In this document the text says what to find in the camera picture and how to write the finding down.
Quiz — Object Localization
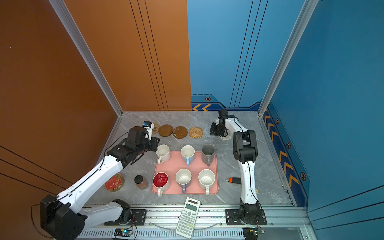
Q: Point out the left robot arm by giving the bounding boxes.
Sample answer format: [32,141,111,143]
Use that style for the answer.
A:
[39,121,160,240]

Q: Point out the red inside mug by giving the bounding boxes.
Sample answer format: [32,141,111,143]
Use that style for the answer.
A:
[153,172,171,197]

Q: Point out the left circuit board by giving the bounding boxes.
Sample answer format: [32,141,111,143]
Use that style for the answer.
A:
[114,228,135,239]

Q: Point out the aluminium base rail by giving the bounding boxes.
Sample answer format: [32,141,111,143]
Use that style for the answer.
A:
[78,206,317,240]

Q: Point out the white calculator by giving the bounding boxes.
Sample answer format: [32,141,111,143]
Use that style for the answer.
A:
[176,197,201,239]

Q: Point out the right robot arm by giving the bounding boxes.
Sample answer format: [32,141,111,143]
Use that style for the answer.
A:
[210,109,262,225]

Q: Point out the light blue rope coaster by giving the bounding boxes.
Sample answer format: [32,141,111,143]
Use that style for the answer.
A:
[204,126,215,138]

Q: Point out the red round tin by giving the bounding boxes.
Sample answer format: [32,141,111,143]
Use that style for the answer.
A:
[104,173,125,192]

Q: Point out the right circuit board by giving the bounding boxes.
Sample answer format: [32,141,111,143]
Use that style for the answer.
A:
[243,228,265,240]

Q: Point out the grey mug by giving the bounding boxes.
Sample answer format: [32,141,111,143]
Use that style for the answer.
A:
[202,144,215,167]

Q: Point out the circuit board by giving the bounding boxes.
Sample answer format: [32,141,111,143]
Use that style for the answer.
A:
[243,228,265,240]
[114,228,135,239]

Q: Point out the matte brown wooden coaster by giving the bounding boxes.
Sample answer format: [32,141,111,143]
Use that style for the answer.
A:
[159,125,174,137]

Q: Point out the aluminium frame post right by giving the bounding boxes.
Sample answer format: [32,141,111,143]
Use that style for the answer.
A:
[258,0,319,117]

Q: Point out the glossy brown wooden coaster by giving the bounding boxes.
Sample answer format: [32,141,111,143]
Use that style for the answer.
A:
[172,126,188,139]

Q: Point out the cork paw print coaster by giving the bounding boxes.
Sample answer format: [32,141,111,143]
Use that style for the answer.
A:
[152,123,160,134]

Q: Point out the aluminium frame post left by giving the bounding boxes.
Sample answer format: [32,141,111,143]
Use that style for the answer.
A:
[49,0,123,117]

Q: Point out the orange black utility knife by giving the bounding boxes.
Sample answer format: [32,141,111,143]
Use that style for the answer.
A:
[226,177,242,185]

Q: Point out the spice jar black lid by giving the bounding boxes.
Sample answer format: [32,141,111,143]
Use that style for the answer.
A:
[134,175,148,190]

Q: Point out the cream mug front right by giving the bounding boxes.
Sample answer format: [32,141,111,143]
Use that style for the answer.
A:
[199,169,216,195]

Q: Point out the pink tray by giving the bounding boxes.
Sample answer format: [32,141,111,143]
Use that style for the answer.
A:
[154,151,219,195]

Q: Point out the white mug purple handle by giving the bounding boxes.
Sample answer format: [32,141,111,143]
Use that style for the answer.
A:
[176,169,192,194]

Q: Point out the light blue mug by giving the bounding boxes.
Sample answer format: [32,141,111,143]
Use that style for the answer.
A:
[181,145,195,166]

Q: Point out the aluminium frame post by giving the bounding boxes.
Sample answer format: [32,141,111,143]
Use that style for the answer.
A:
[258,0,319,117]
[49,0,123,117]

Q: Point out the woven rattan coaster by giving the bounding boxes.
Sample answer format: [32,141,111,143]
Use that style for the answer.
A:
[189,127,204,139]

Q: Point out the white mug back left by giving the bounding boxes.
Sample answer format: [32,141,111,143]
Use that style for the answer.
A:
[156,145,171,165]

